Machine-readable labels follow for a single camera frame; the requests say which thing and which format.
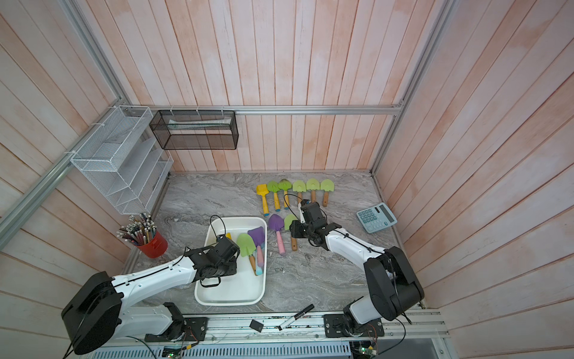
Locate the white wire mesh shelf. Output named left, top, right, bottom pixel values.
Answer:
left=71, top=106, right=173, bottom=215

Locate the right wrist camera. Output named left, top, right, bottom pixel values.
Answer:
left=298, top=199, right=309, bottom=224

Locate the green shovel wooden handle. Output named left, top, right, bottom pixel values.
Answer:
left=320, top=179, right=334, bottom=207
left=292, top=180, right=306, bottom=203
left=306, top=178, right=321, bottom=202

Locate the large green shovel blade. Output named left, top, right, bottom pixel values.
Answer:
left=284, top=214, right=298, bottom=251

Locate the black marker pen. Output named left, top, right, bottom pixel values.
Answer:
left=277, top=304, right=315, bottom=331

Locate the black wire mesh basket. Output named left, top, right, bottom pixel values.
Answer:
left=150, top=109, right=239, bottom=150

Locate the green trowel wooden handle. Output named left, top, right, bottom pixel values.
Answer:
left=236, top=233, right=257, bottom=274

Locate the green shovel orange handle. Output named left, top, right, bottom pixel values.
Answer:
left=278, top=179, right=292, bottom=209

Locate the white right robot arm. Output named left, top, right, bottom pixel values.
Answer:
left=291, top=200, right=425, bottom=337

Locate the small black square block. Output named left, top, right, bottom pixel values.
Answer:
left=249, top=320, right=264, bottom=333

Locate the green shovel yellow handle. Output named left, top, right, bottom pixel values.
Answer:
left=267, top=180, right=281, bottom=212

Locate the light blue calculator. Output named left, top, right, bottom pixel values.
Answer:
left=357, top=203, right=398, bottom=233

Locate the white plastic storage box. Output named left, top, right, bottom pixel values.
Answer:
left=194, top=217, right=268, bottom=307

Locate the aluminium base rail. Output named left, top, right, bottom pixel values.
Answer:
left=89, top=308, right=458, bottom=358

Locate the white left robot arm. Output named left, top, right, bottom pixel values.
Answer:
left=61, top=235, right=240, bottom=355

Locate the red pencil cup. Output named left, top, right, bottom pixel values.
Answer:
left=137, top=232, right=168, bottom=259

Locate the purple shovel pink handle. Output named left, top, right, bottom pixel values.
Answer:
left=248, top=227, right=266, bottom=268

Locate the yellow square shovel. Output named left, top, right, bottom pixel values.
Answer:
left=257, top=184, right=269, bottom=216

